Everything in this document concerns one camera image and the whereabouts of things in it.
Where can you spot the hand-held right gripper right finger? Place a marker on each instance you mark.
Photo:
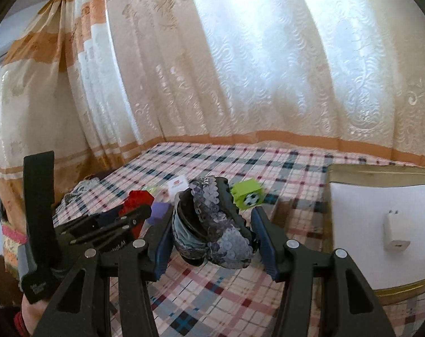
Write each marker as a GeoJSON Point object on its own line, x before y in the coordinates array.
{"type": "Point", "coordinates": [265, 249]}

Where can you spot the red toy block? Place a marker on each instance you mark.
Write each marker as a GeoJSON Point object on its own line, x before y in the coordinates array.
{"type": "Point", "coordinates": [137, 200]}

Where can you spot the purple box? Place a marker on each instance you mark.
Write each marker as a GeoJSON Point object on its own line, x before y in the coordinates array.
{"type": "Point", "coordinates": [160, 212]}

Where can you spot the plaid bed sheet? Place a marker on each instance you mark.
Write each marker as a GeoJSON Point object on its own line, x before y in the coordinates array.
{"type": "Point", "coordinates": [216, 305]}

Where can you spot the sequined grey fabric headband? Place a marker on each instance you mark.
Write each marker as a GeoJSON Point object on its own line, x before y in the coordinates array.
{"type": "Point", "coordinates": [219, 231]}

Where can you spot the person's left forearm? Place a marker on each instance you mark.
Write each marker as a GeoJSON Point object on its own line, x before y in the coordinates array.
{"type": "Point", "coordinates": [33, 317]}

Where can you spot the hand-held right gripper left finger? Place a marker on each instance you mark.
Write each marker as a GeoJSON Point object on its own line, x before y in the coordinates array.
{"type": "Point", "coordinates": [162, 249]}

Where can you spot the white card with red print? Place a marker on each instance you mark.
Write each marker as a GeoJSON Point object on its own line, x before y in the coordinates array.
{"type": "Point", "coordinates": [177, 186]}

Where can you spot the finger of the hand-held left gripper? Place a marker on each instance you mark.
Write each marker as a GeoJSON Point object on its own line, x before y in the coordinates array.
{"type": "Point", "coordinates": [107, 238]}
{"type": "Point", "coordinates": [107, 219]}

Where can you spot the colourful patterned cloth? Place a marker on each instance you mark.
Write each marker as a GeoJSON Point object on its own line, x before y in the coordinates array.
{"type": "Point", "coordinates": [12, 249]}

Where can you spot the cream orange patterned curtain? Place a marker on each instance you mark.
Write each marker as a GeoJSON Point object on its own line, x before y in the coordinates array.
{"type": "Point", "coordinates": [233, 59]}

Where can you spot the white charger plug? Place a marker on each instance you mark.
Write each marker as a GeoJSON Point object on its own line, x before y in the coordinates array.
{"type": "Point", "coordinates": [396, 231]}

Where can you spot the green cube with football print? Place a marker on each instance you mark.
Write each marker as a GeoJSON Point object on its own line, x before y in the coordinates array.
{"type": "Point", "coordinates": [247, 195]}

